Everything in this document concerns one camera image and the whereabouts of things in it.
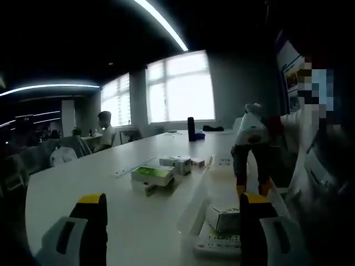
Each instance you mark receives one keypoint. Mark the black thermos bottle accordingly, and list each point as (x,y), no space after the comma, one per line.
(191,128)

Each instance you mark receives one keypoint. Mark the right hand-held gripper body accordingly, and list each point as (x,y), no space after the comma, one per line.
(252,127)

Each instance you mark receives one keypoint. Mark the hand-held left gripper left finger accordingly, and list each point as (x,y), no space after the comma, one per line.
(91,230)

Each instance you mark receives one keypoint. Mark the curved ceiling light strip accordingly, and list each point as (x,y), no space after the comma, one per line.
(50,88)

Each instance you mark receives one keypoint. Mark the green and white medicine box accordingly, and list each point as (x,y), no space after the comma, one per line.
(152,174)

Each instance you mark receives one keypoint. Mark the red and white medicine box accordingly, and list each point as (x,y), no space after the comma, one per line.
(198,163)

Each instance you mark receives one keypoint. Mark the white medicine box oval logo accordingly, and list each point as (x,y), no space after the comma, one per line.
(224,219)

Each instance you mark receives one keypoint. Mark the clear acrylic strip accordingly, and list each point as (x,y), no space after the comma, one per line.
(133,167)

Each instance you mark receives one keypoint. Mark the black pouch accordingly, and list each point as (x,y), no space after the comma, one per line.
(213,128)

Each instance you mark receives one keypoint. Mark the large bright window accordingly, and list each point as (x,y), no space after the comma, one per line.
(180,88)

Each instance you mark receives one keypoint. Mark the white pillar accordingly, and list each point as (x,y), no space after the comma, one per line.
(68,119)

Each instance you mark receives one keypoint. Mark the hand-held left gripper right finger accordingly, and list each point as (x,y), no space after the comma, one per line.
(249,230)

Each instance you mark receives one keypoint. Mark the grey jacket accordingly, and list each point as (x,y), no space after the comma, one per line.
(38,152)

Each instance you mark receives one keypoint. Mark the white office chair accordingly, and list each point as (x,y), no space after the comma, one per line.
(14,171)

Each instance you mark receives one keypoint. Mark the dark green medicine box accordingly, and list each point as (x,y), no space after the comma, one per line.
(182,166)

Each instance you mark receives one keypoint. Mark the white backpack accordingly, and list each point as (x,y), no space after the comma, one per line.
(63,156)

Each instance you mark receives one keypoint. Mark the long ceiling light strip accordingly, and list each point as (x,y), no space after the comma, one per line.
(163,25)

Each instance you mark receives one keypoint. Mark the clear plastic storage tray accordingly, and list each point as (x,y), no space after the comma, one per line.
(194,210)

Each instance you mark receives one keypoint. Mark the window with blinds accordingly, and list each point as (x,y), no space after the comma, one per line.
(116,102)

